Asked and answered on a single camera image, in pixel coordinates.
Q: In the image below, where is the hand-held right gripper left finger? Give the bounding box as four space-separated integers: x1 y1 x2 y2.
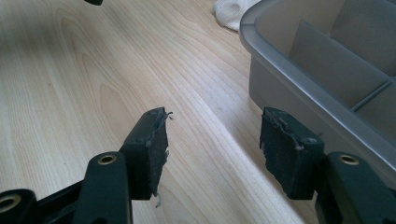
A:
120 106 171 201

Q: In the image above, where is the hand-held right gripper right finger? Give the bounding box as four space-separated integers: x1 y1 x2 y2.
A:
260 106 325 201

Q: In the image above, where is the grey divided plastic bin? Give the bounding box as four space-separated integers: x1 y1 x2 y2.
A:
238 0 396 190

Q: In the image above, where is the cream sock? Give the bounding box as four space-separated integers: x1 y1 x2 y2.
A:
213 0 262 32

